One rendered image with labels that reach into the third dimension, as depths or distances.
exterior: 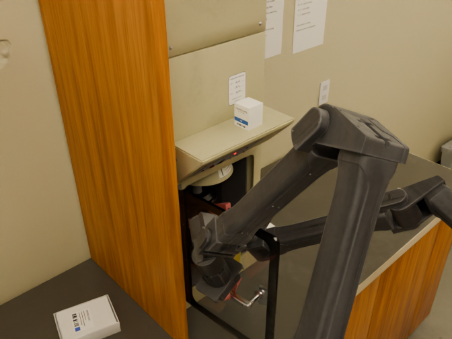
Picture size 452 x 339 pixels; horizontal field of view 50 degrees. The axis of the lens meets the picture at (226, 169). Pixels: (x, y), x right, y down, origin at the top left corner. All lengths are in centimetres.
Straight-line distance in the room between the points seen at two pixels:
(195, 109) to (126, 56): 23
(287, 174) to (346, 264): 19
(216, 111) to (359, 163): 64
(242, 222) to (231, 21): 51
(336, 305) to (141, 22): 60
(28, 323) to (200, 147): 77
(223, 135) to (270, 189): 39
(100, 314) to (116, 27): 82
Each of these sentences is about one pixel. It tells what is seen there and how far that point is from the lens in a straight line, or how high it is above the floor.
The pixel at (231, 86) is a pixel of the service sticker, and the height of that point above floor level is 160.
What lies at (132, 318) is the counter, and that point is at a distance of 150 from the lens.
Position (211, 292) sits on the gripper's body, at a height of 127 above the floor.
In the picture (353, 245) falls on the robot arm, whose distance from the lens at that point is 64.
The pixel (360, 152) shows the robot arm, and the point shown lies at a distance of 61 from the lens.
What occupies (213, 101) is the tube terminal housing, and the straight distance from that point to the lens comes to 118.
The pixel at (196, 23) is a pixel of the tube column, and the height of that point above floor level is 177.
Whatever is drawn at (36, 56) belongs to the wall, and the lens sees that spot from 140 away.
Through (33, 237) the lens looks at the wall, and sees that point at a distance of 161.
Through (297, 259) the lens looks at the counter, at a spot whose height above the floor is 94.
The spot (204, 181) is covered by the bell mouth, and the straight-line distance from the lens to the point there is 132.
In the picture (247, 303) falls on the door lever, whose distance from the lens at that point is 114.
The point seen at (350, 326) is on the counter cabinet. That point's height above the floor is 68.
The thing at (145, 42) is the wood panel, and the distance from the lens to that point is 94.
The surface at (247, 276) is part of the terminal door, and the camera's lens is 116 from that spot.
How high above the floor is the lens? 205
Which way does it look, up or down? 32 degrees down
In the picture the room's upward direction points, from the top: straight up
